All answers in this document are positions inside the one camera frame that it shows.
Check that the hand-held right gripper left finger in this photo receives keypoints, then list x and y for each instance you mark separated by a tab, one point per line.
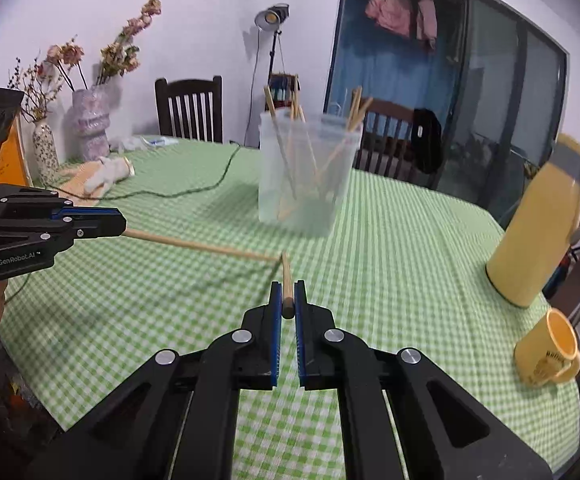
277	330

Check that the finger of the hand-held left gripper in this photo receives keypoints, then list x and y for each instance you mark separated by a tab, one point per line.
84	214
97	227

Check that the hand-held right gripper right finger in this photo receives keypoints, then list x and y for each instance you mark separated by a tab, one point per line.
300	330

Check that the wooden chopstick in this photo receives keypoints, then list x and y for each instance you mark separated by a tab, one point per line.
286	290
194	246

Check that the clear plastic container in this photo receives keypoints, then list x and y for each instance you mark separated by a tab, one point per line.
269	175

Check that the bundle of wooden chopsticks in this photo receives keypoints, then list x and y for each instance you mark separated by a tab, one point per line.
355	105

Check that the orange book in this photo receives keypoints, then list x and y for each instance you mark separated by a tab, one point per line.
12	160

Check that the white glove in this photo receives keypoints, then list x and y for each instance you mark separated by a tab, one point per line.
112	170

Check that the small floral patterned vase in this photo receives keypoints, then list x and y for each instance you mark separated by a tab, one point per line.
45	152

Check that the dried twig branches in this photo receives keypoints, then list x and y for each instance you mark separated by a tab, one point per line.
39	95

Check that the white cloth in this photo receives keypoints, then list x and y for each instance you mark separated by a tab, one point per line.
127	144

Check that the pink white wavy vase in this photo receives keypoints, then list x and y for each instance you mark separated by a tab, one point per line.
89	125

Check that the blue white packet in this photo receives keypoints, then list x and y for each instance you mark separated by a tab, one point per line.
159	142

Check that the green checked tablecloth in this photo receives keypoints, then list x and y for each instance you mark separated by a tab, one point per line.
420	260

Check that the dried rose bouquet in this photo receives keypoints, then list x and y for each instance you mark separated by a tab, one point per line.
119	55

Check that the dark wooden chair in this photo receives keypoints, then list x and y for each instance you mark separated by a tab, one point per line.
189	87
390	110

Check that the crumpled plastic bag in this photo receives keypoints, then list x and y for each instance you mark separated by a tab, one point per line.
2	385

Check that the white metal rack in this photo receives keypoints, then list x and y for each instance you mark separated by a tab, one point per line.
339	105

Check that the black bag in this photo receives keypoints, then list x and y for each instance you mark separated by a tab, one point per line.
427	140

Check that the red floor rack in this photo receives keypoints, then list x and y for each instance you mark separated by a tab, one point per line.
282	91

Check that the yellow mug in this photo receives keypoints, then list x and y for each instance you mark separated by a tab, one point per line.
540	360

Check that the yellow thermos jug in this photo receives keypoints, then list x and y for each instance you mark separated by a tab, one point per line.
530	240

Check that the studio lamp on stand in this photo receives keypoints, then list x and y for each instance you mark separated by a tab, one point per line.
270	16

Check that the blue curtain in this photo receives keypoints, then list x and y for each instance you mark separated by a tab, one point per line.
370	65

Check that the sliding glass door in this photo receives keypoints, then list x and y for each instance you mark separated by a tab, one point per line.
495	110

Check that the large pink jacket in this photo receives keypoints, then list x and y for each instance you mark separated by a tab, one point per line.
387	7

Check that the small pink jacket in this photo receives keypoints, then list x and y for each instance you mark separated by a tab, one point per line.
426	20

